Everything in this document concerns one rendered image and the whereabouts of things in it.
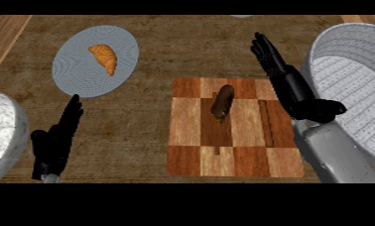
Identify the white wicker basket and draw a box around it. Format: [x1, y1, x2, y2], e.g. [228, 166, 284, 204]
[299, 22, 375, 159]

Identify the checkered wooden cutting board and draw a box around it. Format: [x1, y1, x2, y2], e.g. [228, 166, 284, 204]
[166, 76, 306, 178]

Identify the orange croissant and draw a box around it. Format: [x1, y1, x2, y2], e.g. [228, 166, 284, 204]
[88, 44, 119, 77]

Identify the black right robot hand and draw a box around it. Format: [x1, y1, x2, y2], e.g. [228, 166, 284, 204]
[250, 32, 349, 124]

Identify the grey round plate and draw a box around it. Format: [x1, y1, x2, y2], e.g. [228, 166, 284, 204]
[52, 25, 141, 99]

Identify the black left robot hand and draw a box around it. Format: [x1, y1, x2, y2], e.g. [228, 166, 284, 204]
[30, 93, 86, 181]

